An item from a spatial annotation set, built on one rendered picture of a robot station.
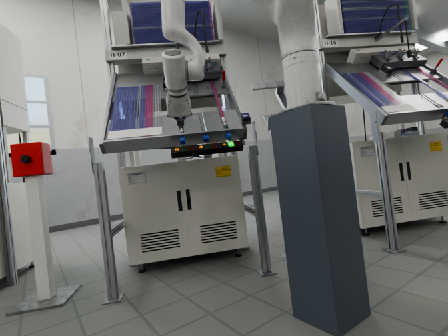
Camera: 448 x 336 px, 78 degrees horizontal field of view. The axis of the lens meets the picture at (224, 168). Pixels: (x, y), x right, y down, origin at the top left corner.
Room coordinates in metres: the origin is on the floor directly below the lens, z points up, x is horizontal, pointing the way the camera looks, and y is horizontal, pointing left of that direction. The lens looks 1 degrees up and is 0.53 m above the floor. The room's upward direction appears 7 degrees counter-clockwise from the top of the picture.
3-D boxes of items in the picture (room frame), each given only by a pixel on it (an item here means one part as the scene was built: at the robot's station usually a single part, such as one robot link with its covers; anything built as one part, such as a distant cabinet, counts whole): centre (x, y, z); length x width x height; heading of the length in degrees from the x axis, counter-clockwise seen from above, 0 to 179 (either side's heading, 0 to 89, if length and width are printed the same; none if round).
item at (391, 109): (1.98, -1.18, 0.65); 1.01 x 0.73 x 1.29; 8
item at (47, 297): (1.39, 0.95, 0.39); 0.24 x 0.24 x 0.78; 8
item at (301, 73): (0.95, -0.30, 0.79); 0.19 x 0.19 x 0.18
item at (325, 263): (0.95, -0.30, 0.35); 0.18 x 0.18 x 0.70; 35
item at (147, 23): (1.84, 0.22, 1.52); 0.51 x 0.13 x 0.27; 98
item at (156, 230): (1.95, 0.30, 0.31); 0.70 x 0.65 x 0.62; 98
